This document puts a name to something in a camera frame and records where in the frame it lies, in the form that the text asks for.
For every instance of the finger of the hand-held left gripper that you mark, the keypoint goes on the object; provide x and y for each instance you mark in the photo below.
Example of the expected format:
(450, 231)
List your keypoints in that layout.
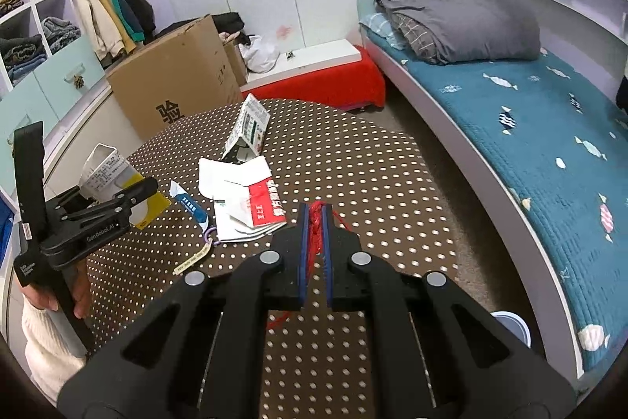
(135, 192)
(73, 196)

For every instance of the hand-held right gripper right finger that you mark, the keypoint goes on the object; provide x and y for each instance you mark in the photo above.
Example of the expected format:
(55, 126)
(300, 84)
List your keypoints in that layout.
(327, 262)

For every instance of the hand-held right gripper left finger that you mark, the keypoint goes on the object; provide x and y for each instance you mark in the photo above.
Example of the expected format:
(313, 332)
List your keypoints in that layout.
(304, 252)

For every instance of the white round trash bin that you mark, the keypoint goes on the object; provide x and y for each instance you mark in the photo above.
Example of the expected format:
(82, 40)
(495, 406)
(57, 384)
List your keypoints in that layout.
(512, 325)

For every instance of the person's left forearm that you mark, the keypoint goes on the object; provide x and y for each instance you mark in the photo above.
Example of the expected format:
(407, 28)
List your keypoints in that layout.
(44, 350)

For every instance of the person's left hand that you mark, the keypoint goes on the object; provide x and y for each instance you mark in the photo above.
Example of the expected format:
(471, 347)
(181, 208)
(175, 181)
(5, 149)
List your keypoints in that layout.
(81, 291)

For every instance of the blue plastic container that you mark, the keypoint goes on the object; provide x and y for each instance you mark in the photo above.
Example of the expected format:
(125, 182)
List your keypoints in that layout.
(5, 227)

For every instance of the blue white tube wrapper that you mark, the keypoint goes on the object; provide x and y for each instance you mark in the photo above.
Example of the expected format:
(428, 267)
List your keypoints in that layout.
(189, 204)

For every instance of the white curved cabinet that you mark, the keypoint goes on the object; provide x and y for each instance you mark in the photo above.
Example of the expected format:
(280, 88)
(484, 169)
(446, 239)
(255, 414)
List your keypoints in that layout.
(91, 114)

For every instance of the paper tag with purple loop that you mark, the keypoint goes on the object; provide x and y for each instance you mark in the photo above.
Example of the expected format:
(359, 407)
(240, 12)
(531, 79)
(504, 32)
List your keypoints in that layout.
(194, 259)

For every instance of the red white flattened carton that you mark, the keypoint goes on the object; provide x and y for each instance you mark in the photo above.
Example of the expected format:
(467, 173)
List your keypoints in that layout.
(235, 183)

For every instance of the brown dotted tablecloth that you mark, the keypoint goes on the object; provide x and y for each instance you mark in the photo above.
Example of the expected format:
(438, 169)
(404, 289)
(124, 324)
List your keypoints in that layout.
(368, 163)

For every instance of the teal drawer cabinet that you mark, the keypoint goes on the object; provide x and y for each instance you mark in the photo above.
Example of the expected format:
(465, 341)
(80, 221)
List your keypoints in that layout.
(54, 90)

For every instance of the bee shaped drawer knob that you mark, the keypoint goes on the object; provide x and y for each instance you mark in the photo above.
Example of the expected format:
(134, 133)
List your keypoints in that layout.
(78, 80)

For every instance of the large cardboard box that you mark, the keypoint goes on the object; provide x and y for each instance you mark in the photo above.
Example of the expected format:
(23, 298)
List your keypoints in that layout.
(171, 70)

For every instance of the green white milk carton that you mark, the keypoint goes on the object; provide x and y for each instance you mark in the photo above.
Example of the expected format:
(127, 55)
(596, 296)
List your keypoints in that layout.
(250, 124)

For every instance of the blue denim folded clothes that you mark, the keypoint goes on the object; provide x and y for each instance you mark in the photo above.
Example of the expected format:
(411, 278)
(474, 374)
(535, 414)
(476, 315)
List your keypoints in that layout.
(24, 68)

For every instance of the yellow jacket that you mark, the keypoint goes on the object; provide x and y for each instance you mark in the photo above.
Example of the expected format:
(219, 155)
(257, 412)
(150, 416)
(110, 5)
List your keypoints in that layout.
(123, 37)

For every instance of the black patterned folded clothes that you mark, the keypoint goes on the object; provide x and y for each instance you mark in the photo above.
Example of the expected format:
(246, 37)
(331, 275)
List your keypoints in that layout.
(19, 47)

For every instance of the grey folded jeans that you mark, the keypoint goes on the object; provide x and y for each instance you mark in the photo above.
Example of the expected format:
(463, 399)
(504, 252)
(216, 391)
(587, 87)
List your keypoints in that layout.
(59, 31)

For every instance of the red step with white top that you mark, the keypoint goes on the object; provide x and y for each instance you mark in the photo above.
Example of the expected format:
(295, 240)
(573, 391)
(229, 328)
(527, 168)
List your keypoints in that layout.
(324, 83)

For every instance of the white plastic bag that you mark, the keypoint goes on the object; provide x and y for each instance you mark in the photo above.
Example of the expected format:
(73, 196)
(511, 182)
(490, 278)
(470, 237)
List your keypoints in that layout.
(260, 55)

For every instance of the cream jacket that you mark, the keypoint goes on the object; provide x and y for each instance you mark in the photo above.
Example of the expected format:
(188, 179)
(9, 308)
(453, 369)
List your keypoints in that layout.
(88, 11)

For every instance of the green jacket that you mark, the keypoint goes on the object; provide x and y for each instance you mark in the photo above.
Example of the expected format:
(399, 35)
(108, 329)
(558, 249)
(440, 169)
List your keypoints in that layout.
(122, 4)

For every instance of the black jacket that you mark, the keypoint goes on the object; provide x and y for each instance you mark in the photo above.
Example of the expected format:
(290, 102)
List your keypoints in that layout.
(138, 2)

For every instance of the black clothes pile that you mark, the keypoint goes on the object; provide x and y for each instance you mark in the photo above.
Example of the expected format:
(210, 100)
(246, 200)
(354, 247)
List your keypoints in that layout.
(230, 24)

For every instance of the small dark toy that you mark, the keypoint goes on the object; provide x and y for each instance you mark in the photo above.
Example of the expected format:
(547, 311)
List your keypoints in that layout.
(289, 54)

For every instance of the brown patterned folded clothes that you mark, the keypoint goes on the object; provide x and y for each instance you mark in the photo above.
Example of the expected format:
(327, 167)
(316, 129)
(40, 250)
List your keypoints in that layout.
(10, 2)

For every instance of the light pink butterfly sticker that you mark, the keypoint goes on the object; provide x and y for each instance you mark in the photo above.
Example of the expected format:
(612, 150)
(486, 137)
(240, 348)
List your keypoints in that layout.
(283, 30)

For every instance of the teal candy print bed sheet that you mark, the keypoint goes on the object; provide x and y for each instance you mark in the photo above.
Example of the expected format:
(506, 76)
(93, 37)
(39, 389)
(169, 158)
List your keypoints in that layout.
(515, 144)

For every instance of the light blue pillow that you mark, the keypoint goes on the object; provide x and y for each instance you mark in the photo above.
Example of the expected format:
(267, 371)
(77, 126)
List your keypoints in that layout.
(380, 26)

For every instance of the grey blanket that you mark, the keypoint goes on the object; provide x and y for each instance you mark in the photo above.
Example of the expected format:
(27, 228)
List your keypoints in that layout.
(481, 21)

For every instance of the black hanging garment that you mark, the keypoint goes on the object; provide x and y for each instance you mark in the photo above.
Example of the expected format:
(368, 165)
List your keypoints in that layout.
(623, 95)

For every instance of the white curved bed frame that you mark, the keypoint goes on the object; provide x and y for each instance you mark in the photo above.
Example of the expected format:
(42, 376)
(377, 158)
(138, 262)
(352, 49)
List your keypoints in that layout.
(441, 129)

